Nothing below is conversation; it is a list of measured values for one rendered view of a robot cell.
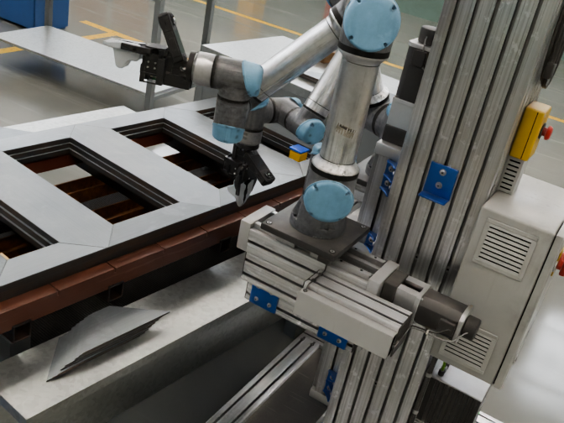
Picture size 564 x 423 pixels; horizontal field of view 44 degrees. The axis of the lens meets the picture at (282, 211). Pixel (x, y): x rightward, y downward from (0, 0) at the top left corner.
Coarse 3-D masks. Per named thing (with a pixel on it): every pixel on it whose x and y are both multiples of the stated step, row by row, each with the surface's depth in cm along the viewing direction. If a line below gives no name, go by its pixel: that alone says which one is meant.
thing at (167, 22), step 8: (160, 16) 155; (168, 16) 155; (160, 24) 155; (168, 24) 155; (168, 32) 156; (176, 32) 158; (168, 40) 156; (176, 40) 156; (176, 48) 156; (176, 56) 157; (184, 56) 158
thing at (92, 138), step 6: (96, 132) 258; (102, 132) 259; (108, 132) 260; (114, 132) 261; (78, 138) 250; (84, 138) 251; (90, 138) 252; (96, 138) 253; (102, 138) 254; (108, 138) 255; (84, 144) 247
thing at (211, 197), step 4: (212, 192) 233; (216, 192) 233; (196, 196) 228; (200, 196) 228; (204, 196) 229; (208, 196) 230; (212, 196) 230; (216, 196) 231; (188, 200) 225; (192, 200) 225; (196, 200) 226; (200, 200) 226; (204, 200) 227; (208, 200) 227; (212, 200) 228; (216, 200) 228; (196, 204) 223; (200, 204) 224; (204, 204) 224; (208, 204) 225
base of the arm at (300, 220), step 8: (296, 208) 187; (304, 208) 183; (296, 216) 187; (304, 216) 183; (296, 224) 184; (304, 224) 183; (312, 224) 182; (320, 224) 182; (328, 224) 183; (336, 224) 183; (344, 224) 186; (304, 232) 183; (312, 232) 182; (320, 232) 182; (328, 232) 183; (336, 232) 184
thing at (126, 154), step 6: (138, 144) 256; (114, 150) 247; (120, 150) 248; (126, 150) 249; (132, 150) 250; (138, 150) 251; (144, 150) 252; (102, 156) 241; (108, 156) 242; (114, 156) 243; (120, 156) 244; (126, 156) 245; (132, 156) 246; (138, 156) 247; (114, 162) 239
